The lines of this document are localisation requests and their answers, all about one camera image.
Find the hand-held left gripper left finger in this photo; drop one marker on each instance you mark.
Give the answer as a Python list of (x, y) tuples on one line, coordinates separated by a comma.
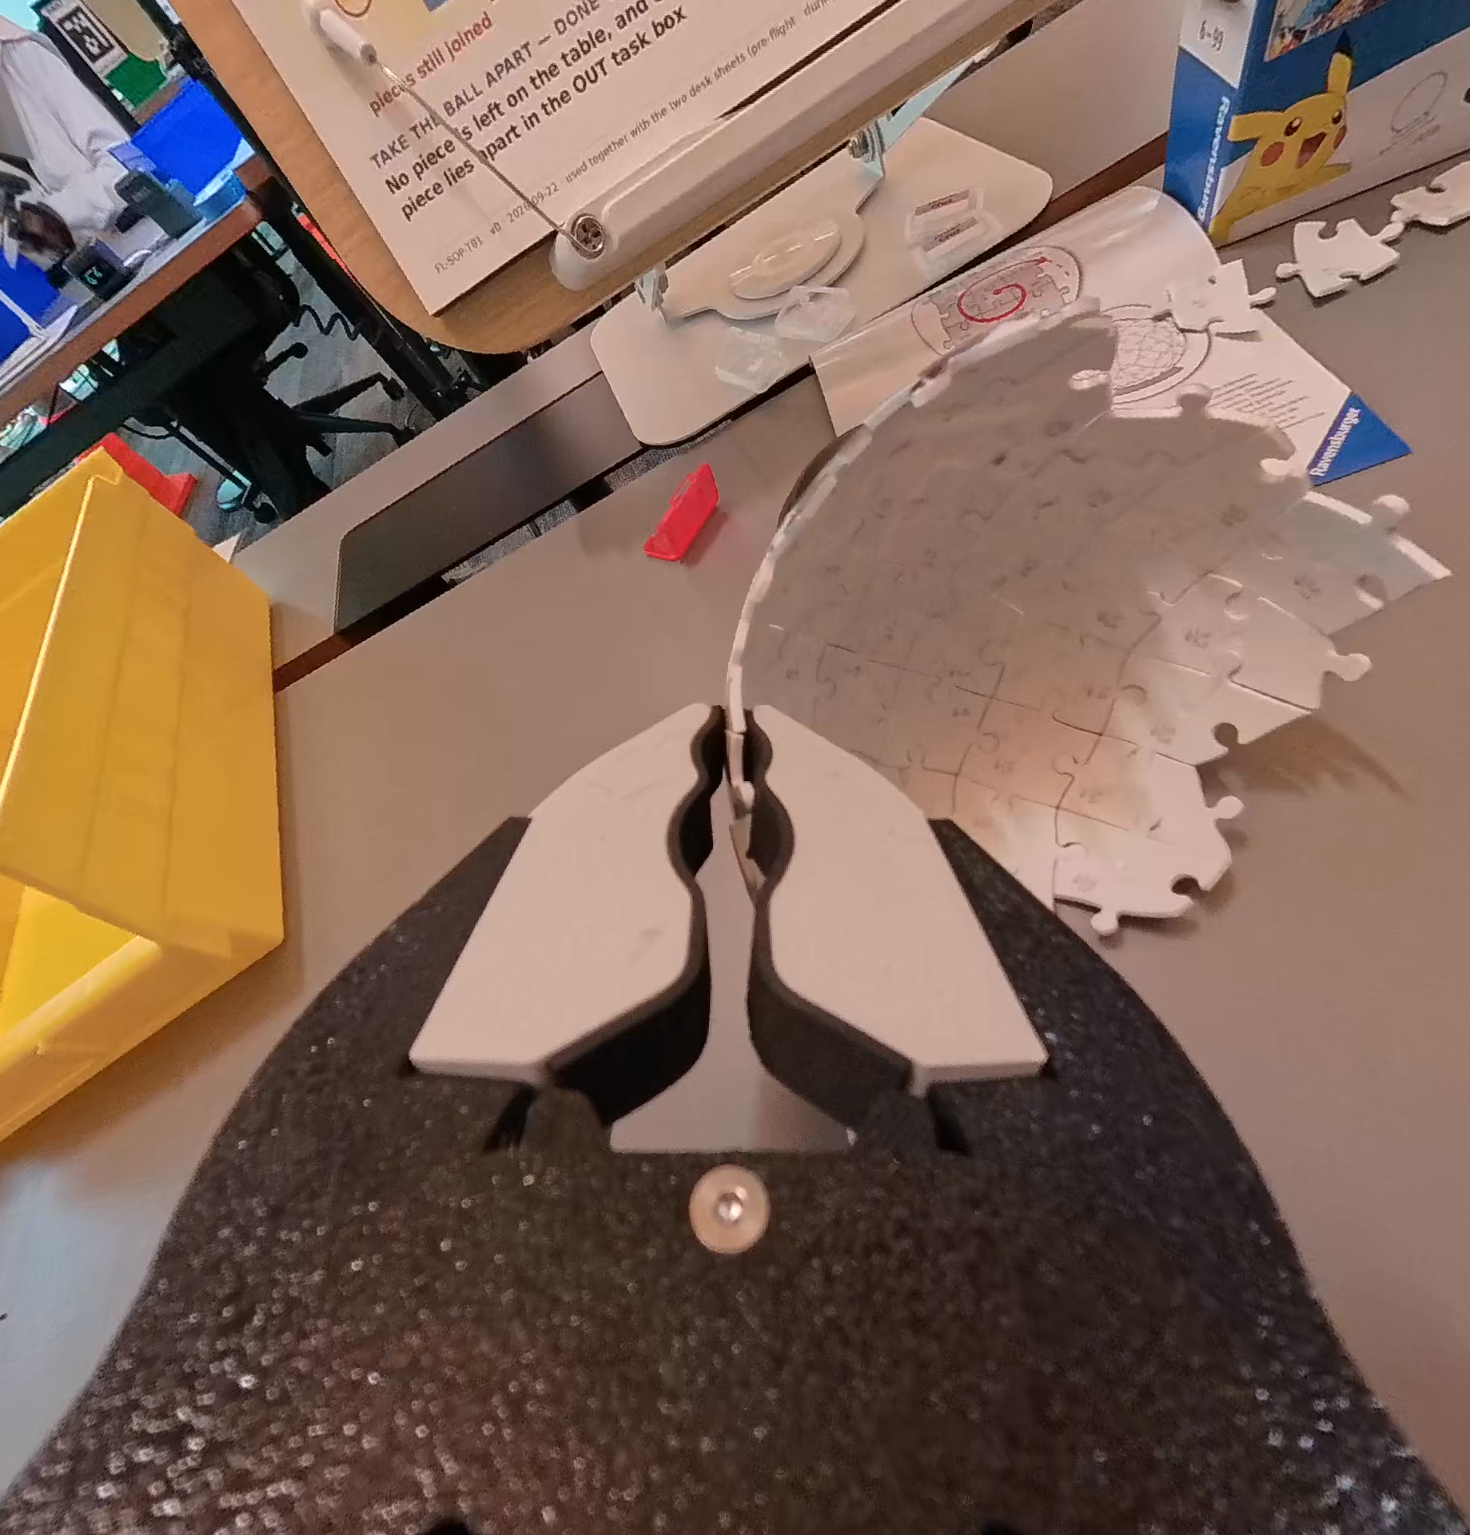
[(579, 947)]

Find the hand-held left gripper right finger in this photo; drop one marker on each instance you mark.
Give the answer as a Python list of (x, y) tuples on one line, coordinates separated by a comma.
[(890, 947)]

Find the partly built puzzle ball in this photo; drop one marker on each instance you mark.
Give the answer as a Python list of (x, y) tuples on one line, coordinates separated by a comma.
[(1020, 599)]

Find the puzzle pieces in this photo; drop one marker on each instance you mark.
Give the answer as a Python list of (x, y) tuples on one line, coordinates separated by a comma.
[(1346, 253)]

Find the blue puzzle box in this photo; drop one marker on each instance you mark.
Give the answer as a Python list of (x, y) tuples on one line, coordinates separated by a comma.
[(1284, 133)]

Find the small red plastic block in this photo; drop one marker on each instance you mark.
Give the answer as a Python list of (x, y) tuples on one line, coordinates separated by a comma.
[(682, 516)]

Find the yellow plastic bin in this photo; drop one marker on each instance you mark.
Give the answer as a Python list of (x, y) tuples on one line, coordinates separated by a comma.
[(148, 742)]

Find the clear acrylic holder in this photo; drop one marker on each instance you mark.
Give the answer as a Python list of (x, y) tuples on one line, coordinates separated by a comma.
[(783, 329)]

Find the folded paper instruction leaflet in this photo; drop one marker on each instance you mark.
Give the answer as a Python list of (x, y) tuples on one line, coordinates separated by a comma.
[(1284, 384)]

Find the instruction sheet on board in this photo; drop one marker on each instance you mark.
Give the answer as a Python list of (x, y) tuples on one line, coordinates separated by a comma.
[(313, 228)]

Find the white stand base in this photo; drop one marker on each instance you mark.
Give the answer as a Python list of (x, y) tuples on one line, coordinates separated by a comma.
[(962, 182)]

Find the long wooden workbench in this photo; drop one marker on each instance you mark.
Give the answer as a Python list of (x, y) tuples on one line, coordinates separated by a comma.
[(123, 279)]

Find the printed instruction sheet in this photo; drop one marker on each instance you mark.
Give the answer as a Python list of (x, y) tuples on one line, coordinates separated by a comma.
[(545, 118)]

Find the blue plastic bin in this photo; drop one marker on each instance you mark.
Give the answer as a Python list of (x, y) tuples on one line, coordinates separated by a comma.
[(196, 133), (10, 313)]

